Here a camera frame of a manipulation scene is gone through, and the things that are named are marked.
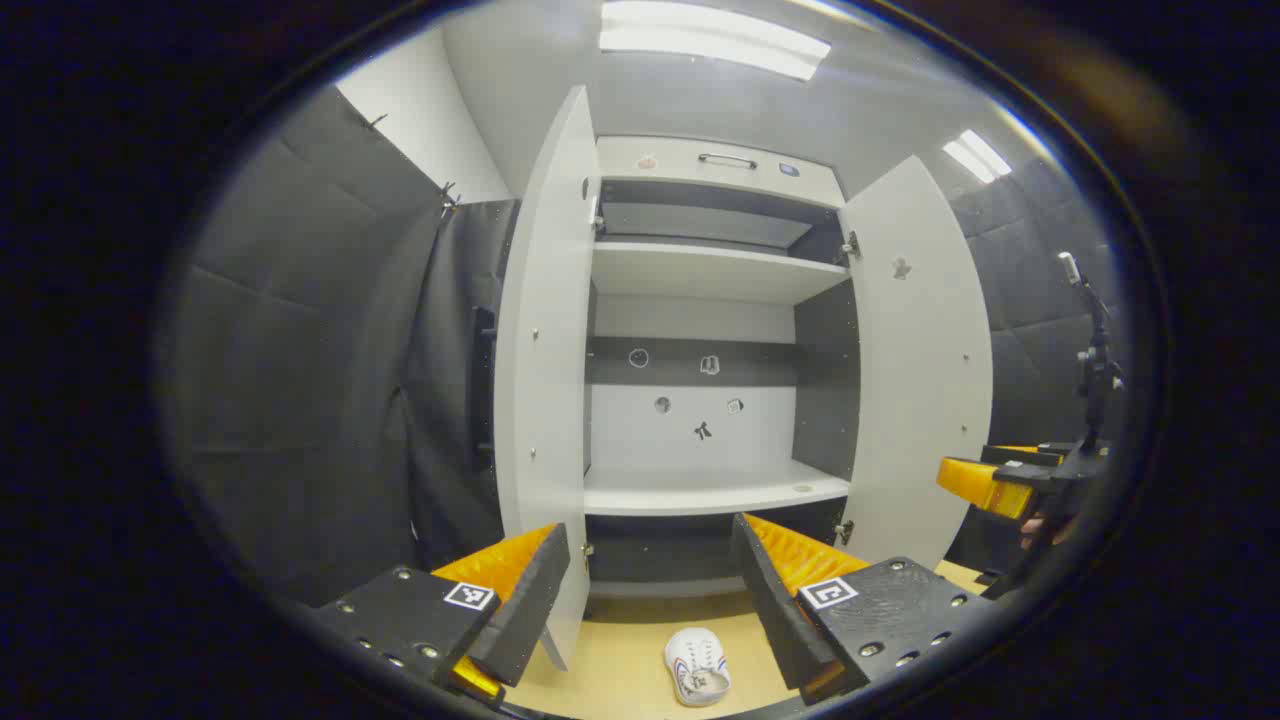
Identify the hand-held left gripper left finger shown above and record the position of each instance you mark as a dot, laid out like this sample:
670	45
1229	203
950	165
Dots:
530	600

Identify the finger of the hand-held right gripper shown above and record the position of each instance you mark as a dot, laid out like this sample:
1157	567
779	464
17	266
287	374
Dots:
985	488
1020	455

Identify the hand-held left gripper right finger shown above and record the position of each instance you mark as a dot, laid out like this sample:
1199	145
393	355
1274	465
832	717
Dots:
765	590

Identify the white canvas shoe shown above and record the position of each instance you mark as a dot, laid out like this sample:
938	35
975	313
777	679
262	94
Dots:
697	665

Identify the white shoe cabinet door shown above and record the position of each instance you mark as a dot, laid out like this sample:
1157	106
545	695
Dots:
545	400
915	380

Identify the white shoe cabinet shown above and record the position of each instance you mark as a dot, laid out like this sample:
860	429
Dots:
700	270

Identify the white cabinet drawer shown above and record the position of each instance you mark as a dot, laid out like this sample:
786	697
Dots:
650	165

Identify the black backdrop cloth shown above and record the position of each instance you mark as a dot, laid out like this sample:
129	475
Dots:
455	380

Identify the small ceiling light panel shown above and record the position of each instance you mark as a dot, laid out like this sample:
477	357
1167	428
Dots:
978	155

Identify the large ceiling light panel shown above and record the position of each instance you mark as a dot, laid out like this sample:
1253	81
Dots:
710	38

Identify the dark quilted wall pad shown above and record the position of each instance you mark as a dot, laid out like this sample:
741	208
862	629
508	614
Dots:
1030	300
290	350

